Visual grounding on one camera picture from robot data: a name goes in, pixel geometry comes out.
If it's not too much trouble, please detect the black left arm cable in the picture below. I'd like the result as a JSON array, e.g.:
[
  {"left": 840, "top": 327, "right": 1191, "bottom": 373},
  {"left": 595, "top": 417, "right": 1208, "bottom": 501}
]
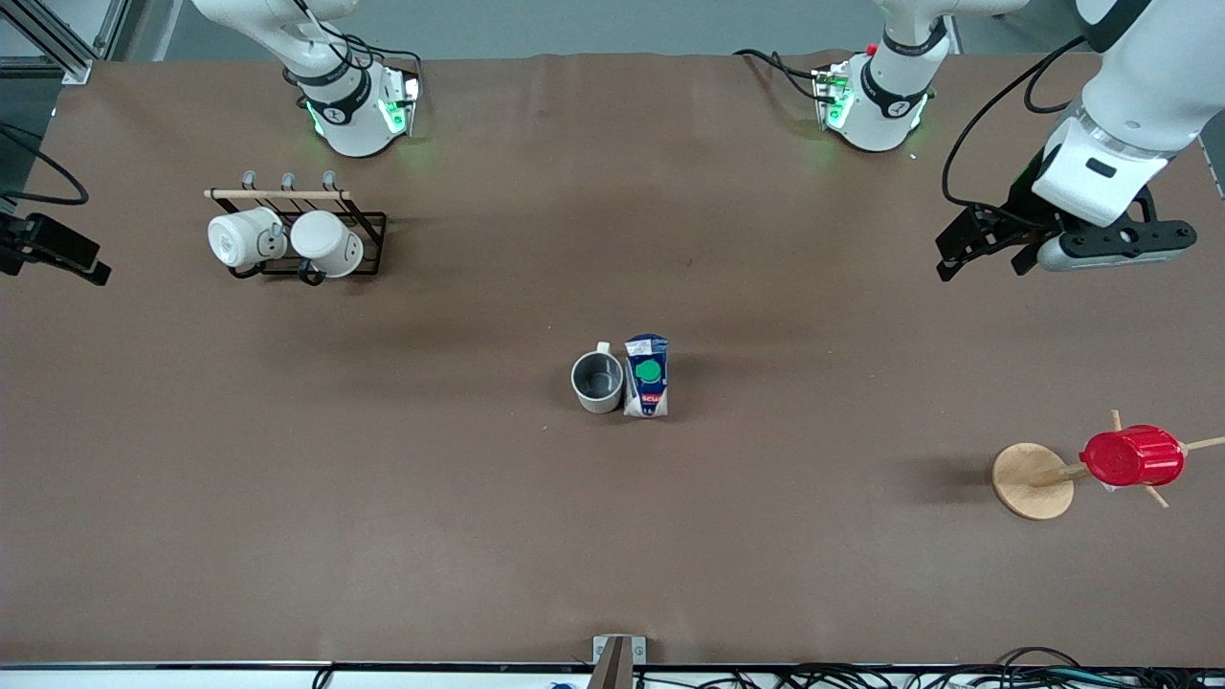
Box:
[{"left": 942, "top": 36, "right": 1094, "bottom": 208}]

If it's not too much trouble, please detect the black base cable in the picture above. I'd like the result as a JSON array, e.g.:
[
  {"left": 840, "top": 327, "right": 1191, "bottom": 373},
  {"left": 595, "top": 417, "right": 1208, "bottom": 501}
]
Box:
[{"left": 735, "top": 48, "right": 834, "bottom": 101}]

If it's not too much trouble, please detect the blue white milk carton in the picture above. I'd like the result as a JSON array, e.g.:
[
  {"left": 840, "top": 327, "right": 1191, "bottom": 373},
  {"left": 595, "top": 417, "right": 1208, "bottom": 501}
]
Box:
[{"left": 623, "top": 334, "right": 669, "bottom": 419}]

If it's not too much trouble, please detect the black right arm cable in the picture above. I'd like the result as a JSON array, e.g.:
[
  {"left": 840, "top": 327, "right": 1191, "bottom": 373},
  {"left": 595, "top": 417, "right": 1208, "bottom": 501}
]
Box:
[{"left": 0, "top": 122, "right": 90, "bottom": 208}]

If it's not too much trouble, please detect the aluminium frame profile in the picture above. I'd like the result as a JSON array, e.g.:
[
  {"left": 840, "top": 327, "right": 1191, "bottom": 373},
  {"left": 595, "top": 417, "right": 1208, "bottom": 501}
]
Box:
[{"left": 0, "top": 0, "right": 130, "bottom": 85}]

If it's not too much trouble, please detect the black wire mug rack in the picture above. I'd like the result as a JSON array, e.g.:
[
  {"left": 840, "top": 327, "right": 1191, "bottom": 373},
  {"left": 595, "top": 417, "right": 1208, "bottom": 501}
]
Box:
[{"left": 204, "top": 170, "right": 389, "bottom": 286}]

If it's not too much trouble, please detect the wooden mug tree stand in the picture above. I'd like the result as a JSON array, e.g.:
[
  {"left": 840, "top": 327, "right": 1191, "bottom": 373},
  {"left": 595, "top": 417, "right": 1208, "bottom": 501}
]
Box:
[{"left": 991, "top": 410, "right": 1225, "bottom": 522}]

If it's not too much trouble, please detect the black cable bundle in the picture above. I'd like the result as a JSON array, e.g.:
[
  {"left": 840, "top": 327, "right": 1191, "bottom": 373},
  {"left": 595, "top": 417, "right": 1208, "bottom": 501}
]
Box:
[{"left": 632, "top": 646, "right": 1225, "bottom": 689}]

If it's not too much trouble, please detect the grey ceramic mug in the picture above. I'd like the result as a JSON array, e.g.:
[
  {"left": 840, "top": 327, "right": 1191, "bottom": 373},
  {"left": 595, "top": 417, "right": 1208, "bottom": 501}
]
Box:
[{"left": 571, "top": 342, "right": 625, "bottom": 414}]

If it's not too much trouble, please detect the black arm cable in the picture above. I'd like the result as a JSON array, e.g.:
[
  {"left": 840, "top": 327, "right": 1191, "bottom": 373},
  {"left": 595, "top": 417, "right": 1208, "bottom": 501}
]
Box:
[
  {"left": 0, "top": 122, "right": 90, "bottom": 208},
  {"left": 942, "top": 36, "right": 1094, "bottom": 208}
]

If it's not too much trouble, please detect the red plastic cup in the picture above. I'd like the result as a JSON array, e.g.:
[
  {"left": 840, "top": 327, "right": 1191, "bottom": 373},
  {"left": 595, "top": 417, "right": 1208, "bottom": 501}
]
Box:
[{"left": 1080, "top": 425, "right": 1186, "bottom": 488}]

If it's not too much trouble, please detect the metal table edge bracket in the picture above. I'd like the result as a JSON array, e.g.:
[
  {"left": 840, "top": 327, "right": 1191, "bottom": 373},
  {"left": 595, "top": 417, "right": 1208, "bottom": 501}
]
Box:
[{"left": 589, "top": 634, "right": 647, "bottom": 689}]

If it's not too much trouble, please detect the white ceramic mug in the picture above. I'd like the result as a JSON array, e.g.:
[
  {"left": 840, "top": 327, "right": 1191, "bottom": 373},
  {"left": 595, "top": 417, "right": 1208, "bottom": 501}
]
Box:
[
  {"left": 290, "top": 211, "right": 365, "bottom": 278},
  {"left": 208, "top": 207, "right": 288, "bottom": 272}
]

